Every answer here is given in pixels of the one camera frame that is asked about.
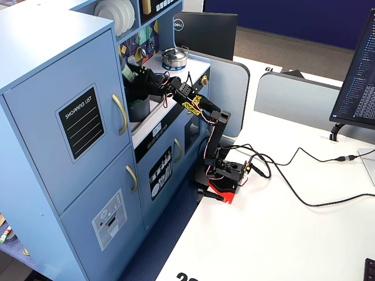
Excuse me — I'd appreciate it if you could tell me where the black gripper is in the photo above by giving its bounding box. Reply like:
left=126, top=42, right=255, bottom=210
left=124, top=64, right=177, bottom=98

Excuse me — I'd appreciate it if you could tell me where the black cable with connector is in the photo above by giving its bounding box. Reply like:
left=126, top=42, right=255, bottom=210
left=251, top=147, right=364, bottom=178

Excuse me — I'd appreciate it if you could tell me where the gold door handle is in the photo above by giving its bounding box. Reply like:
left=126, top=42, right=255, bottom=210
left=111, top=93, right=128, bottom=136
left=125, top=165, right=139, bottom=194
left=173, top=138, right=183, bottom=163

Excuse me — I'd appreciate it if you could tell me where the red robot base plate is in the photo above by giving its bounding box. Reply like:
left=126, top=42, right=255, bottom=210
left=207, top=176, right=239, bottom=205

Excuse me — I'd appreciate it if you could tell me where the gray desk divider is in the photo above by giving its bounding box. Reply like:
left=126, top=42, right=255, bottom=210
left=180, top=48, right=251, bottom=139
left=253, top=71, right=375, bottom=145

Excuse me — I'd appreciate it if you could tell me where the black Dell monitor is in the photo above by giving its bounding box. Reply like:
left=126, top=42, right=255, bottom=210
left=173, top=11, right=239, bottom=61

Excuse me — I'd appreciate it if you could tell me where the long black cable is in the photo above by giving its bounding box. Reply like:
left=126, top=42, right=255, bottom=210
left=231, top=143, right=375, bottom=208

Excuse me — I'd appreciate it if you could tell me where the mint green salt shaker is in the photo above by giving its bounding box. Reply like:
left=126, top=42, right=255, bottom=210
left=121, top=57, right=138, bottom=81

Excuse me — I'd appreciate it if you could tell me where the monitor showing code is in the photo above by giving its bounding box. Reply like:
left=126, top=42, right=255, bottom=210
left=329, top=8, right=375, bottom=131

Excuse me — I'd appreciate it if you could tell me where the white toy plate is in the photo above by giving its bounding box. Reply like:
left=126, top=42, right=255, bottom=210
left=94, top=0, right=127, bottom=37
left=117, top=0, right=137, bottom=33

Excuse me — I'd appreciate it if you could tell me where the black table clamp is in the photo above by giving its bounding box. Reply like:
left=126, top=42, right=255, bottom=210
left=196, top=188, right=226, bottom=203

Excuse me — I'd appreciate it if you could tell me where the black keyboard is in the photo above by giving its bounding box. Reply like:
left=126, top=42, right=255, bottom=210
left=363, top=258, right=375, bottom=281

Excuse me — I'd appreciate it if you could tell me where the steel pot with lid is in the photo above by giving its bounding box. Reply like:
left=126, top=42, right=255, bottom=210
left=161, top=47, right=189, bottom=69

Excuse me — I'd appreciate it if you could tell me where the blue toy kitchen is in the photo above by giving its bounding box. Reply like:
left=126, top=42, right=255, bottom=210
left=0, top=0, right=212, bottom=281

